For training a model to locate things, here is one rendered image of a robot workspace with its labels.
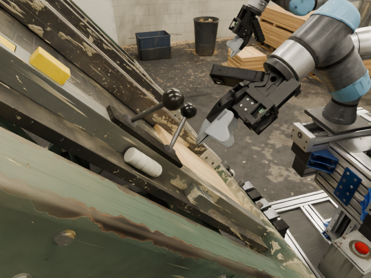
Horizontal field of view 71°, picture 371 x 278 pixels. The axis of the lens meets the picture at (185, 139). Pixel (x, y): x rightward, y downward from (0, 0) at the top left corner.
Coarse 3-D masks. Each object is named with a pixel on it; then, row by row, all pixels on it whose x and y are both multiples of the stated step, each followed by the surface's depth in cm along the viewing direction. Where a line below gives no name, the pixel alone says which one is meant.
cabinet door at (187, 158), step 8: (160, 128) 90; (160, 136) 87; (168, 136) 90; (168, 144) 82; (176, 144) 92; (176, 152) 79; (184, 152) 93; (192, 152) 105; (184, 160) 80; (192, 160) 93; (200, 160) 107; (192, 168) 81; (200, 168) 94; (208, 168) 107; (200, 176) 82; (208, 176) 94; (216, 176) 109; (216, 184) 94; (224, 184) 108; (224, 192) 95
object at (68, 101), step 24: (0, 48) 32; (0, 72) 33; (24, 72) 34; (48, 96) 37; (72, 96) 39; (72, 120) 41; (96, 120) 42; (120, 144) 47; (144, 144) 49; (168, 168) 55; (216, 192) 69; (240, 216) 79
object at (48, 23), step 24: (0, 0) 57; (24, 0) 59; (24, 24) 61; (48, 24) 63; (72, 48) 68; (96, 48) 74; (96, 72) 74; (120, 72) 77; (120, 96) 81; (144, 96) 84; (168, 120) 94; (192, 144) 105
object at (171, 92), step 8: (176, 88) 42; (168, 96) 41; (176, 96) 41; (160, 104) 44; (168, 104) 41; (176, 104) 41; (144, 112) 45; (152, 112) 45; (128, 120) 46; (136, 120) 47
